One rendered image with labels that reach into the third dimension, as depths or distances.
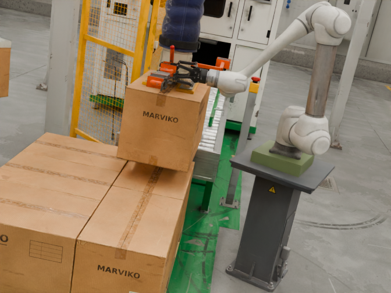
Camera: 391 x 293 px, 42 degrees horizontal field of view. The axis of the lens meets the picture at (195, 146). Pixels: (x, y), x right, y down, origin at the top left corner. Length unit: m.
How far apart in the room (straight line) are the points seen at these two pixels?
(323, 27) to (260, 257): 1.39
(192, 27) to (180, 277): 1.44
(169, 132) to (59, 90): 1.70
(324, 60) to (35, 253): 1.65
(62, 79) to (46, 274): 2.11
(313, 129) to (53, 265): 1.43
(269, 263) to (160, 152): 0.96
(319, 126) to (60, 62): 2.25
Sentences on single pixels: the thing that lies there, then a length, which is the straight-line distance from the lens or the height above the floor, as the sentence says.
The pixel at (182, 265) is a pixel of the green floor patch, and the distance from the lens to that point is 3.23.
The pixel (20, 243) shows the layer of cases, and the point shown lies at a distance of 2.42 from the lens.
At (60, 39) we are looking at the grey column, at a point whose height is 1.02.
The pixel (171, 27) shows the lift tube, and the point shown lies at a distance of 2.84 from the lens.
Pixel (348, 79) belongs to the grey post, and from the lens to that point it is 6.21.
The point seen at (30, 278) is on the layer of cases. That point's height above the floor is 0.30.
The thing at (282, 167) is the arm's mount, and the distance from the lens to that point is 2.87.
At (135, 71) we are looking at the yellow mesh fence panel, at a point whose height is 0.88.
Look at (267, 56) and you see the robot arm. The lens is 2.76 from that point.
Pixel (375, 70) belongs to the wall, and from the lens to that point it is 12.23.
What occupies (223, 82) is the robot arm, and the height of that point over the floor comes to 1.20.
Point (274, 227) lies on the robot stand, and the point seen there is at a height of 0.39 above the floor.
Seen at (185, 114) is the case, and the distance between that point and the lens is 2.69.
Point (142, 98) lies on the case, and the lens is 2.71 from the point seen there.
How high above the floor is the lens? 1.73
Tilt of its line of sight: 19 degrees down
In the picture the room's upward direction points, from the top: 11 degrees clockwise
